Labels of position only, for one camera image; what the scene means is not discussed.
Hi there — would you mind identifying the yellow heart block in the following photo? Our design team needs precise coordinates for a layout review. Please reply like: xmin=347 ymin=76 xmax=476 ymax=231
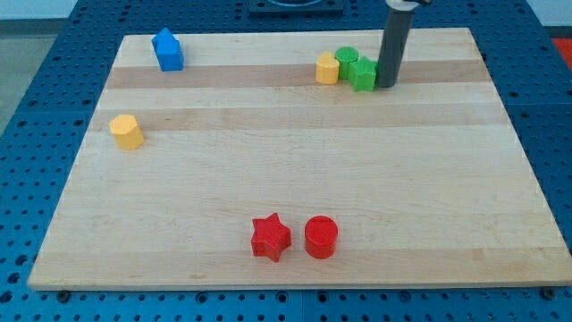
xmin=315 ymin=52 xmax=340 ymax=85

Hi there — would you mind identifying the yellow hexagon block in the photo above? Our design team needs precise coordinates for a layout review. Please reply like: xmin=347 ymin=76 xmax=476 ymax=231
xmin=109 ymin=114 xmax=145 ymax=150

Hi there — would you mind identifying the wooden board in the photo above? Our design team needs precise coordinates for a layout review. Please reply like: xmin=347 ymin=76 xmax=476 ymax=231
xmin=29 ymin=28 xmax=571 ymax=291

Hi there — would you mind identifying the red star block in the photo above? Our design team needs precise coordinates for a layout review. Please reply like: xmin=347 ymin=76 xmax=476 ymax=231
xmin=250 ymin=213 xmax=291 ymax=262

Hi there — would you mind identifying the red cylinder block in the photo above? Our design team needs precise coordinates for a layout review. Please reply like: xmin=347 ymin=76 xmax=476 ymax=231
xmin=304 ymin=215 xmax=339 ymax=259

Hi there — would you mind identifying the green star block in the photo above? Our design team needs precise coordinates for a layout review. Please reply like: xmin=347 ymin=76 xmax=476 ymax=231
xmin=348 ymin=56 xmax=377 ymax=92

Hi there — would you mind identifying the green cylinder block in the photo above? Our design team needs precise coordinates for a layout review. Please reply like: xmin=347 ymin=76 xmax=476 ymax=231
xmin=334 ymin=47 xmax=359 ymax=80

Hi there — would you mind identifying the blue house-shaped block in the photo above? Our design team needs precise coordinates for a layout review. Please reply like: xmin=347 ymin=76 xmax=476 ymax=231
xmin=151 ymin=28 xmax=184 ymax=72

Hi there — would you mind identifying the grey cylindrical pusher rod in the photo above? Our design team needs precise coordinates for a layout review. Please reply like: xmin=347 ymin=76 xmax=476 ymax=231
xmin=376 ymin=0 xmax=433 ymax=88

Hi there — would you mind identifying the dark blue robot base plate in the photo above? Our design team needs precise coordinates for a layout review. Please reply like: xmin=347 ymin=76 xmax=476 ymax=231
xmin=245 ymin=0 xmax=346 ymax=17

